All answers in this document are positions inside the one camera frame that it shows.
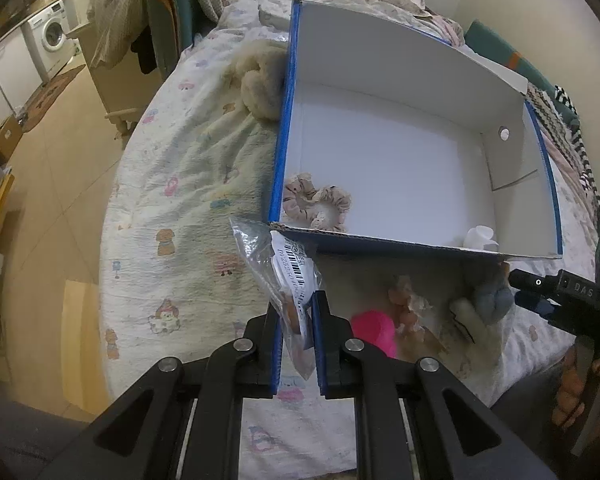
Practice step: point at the beige frilly scrunchie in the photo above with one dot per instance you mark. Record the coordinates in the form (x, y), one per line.
(323, 209)

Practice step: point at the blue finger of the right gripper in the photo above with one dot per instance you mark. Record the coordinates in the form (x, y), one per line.
(539, 301)

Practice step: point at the right hand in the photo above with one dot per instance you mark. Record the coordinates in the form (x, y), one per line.
(569, 406)

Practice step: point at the white lower cabinets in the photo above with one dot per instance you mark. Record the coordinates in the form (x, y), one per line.
(19, 78)

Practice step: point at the blue and white cardboard box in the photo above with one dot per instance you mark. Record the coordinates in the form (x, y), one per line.
(428, 141)

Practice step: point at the brown floor mat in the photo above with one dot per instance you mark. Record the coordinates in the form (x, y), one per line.
(46, 96)

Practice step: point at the pink heart plush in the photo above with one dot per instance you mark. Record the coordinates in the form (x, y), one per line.
(377, 328)

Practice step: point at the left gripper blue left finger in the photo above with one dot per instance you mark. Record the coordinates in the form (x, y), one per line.
(272, 350)

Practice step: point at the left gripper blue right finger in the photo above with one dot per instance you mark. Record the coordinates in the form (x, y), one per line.
(330, 332)

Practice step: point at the brown bear plush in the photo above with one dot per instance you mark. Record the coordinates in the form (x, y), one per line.
(418, 323)

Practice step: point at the white cartoon print bedsheet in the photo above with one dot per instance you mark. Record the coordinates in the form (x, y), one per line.
(172, 283)

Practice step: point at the clear bag with label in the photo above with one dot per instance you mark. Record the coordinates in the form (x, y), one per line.
(289, 277)

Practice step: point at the black white striped cloth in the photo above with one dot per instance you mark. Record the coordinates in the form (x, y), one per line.
(569, 144)

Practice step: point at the light blue fluffy plush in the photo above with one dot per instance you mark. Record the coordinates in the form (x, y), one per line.
(492, 295)

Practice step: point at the cream fluffy plush towel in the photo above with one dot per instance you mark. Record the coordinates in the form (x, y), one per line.
(258, 70)

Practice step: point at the white fluffy plush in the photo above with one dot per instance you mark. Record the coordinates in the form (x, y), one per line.
(484, 343)

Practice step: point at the green headboard cushion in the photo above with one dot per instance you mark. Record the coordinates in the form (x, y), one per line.
(487, 43)

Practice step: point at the cardboard box on floor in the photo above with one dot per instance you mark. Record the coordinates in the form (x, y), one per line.
(10, 134)

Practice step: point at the cream flower hair clip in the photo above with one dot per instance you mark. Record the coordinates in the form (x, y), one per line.
(480, 238)

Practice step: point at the white washing machine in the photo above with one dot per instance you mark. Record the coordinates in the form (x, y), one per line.
(46, 35)

